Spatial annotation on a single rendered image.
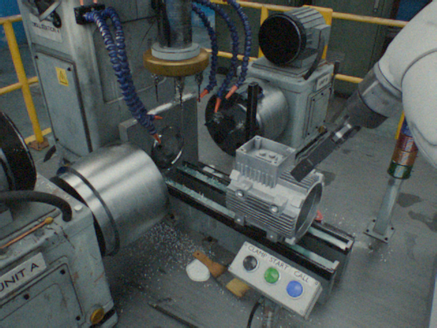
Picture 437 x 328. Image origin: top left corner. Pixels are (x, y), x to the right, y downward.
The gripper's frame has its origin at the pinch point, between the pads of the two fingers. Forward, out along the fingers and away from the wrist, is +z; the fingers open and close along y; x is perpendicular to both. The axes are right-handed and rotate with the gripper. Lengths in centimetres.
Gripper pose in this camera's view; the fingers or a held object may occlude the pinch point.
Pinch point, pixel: (310, 162)
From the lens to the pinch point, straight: 83.8
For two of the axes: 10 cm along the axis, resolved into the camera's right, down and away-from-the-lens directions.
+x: 6.7, 7.2, -1.8
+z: -4.1, 5.5, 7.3
